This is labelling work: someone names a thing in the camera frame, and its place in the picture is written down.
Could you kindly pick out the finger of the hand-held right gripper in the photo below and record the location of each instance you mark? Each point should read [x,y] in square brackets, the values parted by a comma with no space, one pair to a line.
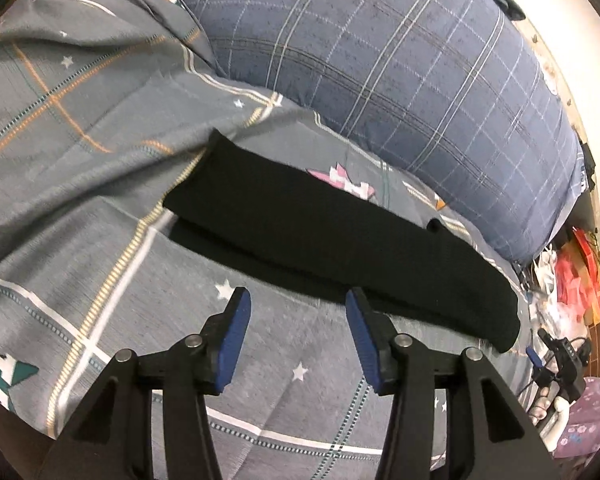
[532,357]

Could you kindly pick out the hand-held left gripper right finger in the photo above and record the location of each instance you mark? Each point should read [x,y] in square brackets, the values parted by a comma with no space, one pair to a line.
[364,342]

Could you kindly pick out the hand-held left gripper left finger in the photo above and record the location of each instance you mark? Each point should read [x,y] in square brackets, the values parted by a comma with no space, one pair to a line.
[236,332]

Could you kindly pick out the black pants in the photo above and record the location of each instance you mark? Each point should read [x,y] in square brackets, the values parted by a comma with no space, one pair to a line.
[330,240]

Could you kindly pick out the person's right hand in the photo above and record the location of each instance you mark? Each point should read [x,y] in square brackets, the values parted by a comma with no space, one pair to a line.
[542,396]

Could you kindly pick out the purple flowered cloth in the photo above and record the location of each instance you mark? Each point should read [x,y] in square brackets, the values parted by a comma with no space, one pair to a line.
[586,422]

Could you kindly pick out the white plastic bag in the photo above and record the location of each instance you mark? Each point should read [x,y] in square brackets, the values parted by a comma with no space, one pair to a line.
[544,280]

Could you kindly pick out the red plastic bag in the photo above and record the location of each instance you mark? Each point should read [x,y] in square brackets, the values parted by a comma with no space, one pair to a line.
[577,272]

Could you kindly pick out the grey star printed bed sheet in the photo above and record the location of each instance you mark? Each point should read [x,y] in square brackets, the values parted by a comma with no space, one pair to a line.
[105,170]

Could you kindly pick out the blue plaid pillow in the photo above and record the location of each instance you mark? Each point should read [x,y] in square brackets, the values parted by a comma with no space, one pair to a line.
[405,75]

